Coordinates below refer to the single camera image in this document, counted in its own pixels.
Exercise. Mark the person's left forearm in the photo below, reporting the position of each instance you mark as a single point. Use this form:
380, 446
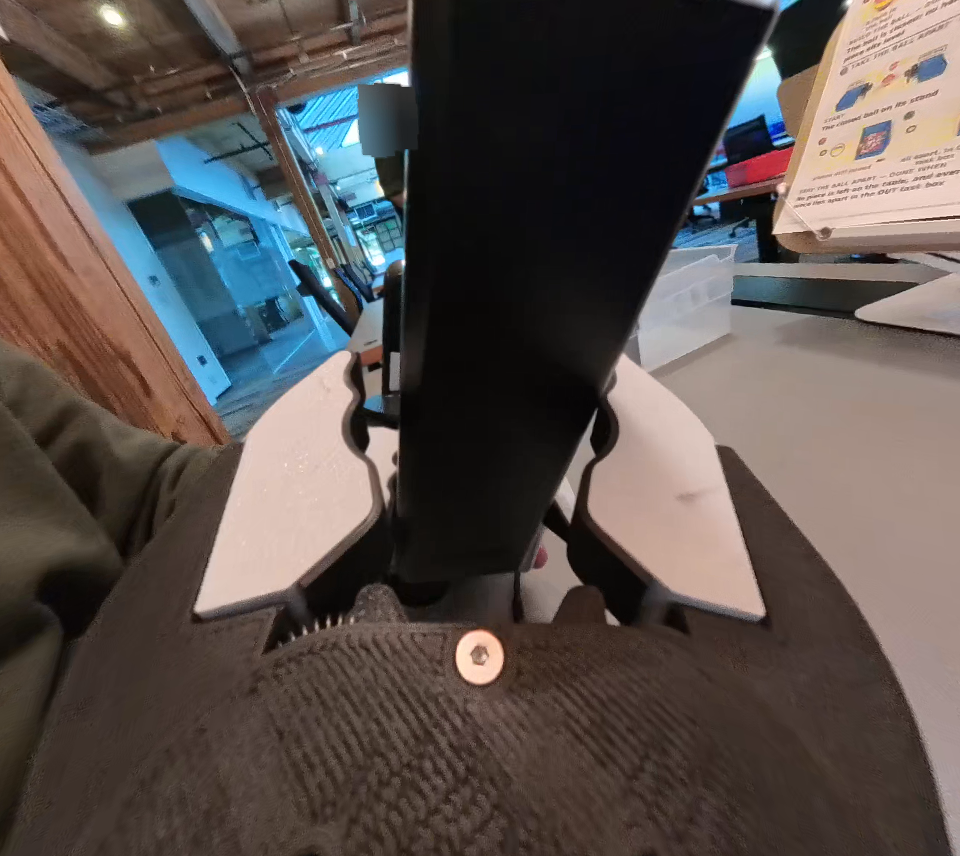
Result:
90, 496

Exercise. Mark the printed instruction sheet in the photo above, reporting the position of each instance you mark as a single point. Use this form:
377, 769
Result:
900, 84

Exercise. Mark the clear plastic bin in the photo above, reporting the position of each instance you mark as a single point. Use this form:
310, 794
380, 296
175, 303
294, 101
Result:
690, 316

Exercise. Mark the small black monitor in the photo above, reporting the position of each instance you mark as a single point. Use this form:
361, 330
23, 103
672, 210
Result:
750, 140

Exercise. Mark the person's left hand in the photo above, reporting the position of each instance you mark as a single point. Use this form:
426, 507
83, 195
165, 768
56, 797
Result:
541, 558

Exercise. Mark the black desk rail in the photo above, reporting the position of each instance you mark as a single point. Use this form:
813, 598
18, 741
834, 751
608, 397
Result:
795, 294

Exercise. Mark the grey desk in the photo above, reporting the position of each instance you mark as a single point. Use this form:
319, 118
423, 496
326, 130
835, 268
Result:
825, 421

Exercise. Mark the white stand base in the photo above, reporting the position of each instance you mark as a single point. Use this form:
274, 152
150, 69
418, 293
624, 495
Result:
922, 309

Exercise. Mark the small red bin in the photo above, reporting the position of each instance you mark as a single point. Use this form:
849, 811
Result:
757, 170

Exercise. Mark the black USB hub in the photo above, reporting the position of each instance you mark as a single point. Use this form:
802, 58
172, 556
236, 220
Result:
540, 234

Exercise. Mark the large black monitor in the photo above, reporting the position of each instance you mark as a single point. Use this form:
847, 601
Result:
810, 31

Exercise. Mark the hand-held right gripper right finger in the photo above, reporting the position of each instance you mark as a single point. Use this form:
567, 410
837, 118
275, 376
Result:
667, 496

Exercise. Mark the ceiling lamp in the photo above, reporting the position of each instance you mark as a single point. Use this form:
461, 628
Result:
112, 15

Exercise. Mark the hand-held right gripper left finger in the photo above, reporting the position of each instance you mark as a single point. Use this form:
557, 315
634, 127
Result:
300, 489

